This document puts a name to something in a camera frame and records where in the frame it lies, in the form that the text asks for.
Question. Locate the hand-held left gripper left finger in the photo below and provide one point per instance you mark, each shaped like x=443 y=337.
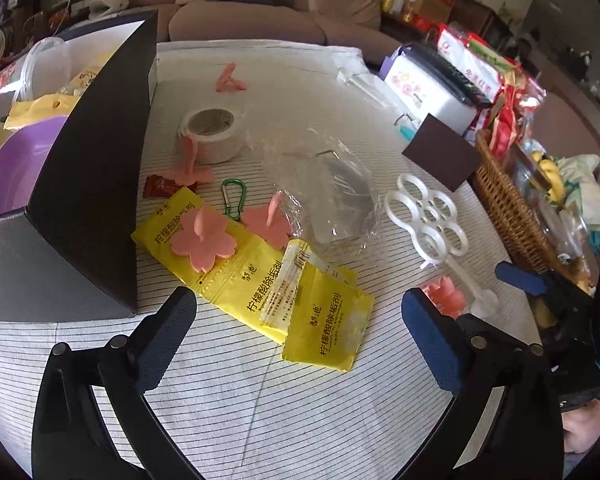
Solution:
x=164 y=342

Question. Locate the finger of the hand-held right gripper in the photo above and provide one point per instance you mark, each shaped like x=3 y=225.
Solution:
x=522 y=277

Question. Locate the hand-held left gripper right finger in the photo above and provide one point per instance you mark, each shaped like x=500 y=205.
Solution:
x=432 y=347

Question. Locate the pink flower hook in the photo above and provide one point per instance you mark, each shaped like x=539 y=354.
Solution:
x=447 y=297
x=205 y=245
x=230 y=82
x=267 y=222
x=187 y=170

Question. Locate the white flower-shaped rack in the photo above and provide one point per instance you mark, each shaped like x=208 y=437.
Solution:
x=425 y=220

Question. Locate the black storage box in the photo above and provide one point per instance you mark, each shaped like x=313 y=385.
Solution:
x=90 y=185

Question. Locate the purple plastic bowl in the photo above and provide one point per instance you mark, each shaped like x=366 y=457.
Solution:
x=20 y=165

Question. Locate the clear plastic container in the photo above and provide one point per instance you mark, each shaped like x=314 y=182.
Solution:
x=45 y=67

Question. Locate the white striped cloth desktop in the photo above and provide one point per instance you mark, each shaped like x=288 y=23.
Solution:
x=280 y=420

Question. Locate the person's right hand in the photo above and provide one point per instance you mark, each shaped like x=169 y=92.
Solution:
x=582 y=430

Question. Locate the wicker basket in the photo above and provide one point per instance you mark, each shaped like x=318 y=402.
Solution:
x=510 y=200

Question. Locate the bunch of bananas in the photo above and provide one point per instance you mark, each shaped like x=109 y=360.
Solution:
x=550 y=175

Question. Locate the light green cloth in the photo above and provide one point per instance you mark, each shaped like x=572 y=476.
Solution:
x=580 y=172

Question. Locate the pale yellow sachet packet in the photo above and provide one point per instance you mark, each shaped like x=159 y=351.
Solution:
x=290 y=280

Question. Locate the brown card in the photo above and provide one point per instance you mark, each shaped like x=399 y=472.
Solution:
x=442 y=152

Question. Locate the green carabiner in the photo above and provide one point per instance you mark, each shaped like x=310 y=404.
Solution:
x=240 y=210

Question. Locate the red wrapped candy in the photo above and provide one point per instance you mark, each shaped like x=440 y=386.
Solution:
x=160 y=186

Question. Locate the pile of red snack packets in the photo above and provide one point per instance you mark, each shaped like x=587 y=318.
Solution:
x=510 y=115

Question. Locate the clear plastic bag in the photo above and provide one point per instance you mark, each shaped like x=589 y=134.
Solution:
x=330 y=195

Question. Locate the white flower-print tissue box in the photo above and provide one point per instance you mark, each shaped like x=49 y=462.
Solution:
x=425 y=92

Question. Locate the green and red snack bag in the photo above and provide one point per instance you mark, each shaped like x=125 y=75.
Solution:
x=490 y=67

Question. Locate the white tape roll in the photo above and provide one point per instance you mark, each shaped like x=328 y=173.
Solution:
x=212 y=135

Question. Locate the black remote control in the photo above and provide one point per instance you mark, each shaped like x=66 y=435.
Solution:
x=455 y=75

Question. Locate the white and red snack bag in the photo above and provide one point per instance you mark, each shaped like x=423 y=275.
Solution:
x=455 y=47

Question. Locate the purple plastic holder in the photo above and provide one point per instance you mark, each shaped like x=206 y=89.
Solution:
x=392 y=57

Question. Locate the dark wooden cabinet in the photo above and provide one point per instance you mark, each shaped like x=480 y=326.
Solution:
x=482 y=20

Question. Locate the yellow paper envelope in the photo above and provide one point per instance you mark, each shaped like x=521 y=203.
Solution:
x=35 y=110

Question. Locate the clear bag with yellow contents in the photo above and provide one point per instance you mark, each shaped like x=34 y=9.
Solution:
x=87 y=77

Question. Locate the cardboard box with red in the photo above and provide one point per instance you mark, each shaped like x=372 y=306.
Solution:
x=427 y=2

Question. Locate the yellow bottle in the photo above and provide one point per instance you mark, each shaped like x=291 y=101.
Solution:
x=390 y=1

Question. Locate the brown sofa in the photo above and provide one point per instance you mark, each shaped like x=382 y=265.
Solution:
x=260 y=22

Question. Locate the white curved device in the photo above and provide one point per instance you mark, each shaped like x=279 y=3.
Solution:
x=105 y=5

